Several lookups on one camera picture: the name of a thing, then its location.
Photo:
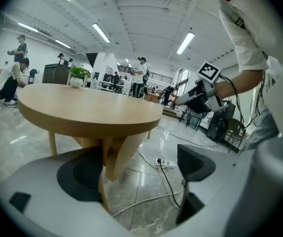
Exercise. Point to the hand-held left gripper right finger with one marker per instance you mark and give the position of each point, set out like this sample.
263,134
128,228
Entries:
242,186

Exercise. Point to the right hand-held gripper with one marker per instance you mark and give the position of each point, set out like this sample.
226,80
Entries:
206,92

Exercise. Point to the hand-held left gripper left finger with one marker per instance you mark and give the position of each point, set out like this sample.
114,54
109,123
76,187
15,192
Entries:
45,196

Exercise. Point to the person's right forearm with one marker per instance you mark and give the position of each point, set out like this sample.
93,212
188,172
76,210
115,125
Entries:
242,81

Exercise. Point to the round wooden coffee table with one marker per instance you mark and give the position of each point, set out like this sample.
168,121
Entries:
89,107

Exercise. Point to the blue chair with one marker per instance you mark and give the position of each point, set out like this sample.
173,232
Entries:
193,118

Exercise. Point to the black balcony railing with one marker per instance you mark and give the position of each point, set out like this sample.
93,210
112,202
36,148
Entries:
156,77

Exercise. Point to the black equipment box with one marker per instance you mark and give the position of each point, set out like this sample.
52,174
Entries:
218,127

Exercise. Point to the dark round-back chair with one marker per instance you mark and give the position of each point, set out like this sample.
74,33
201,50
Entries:
236,132

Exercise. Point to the person's grey trousers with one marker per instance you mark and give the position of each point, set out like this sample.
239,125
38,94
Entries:
262,130

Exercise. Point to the white power strip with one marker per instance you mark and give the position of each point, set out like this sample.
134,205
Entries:
165,163

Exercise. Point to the person's white shirt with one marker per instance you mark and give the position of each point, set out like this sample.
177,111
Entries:
257,31

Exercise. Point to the green plant in white pot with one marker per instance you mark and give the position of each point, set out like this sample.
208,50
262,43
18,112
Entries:
77,79

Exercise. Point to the dark wooden cabinet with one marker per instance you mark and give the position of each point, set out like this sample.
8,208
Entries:
55,74

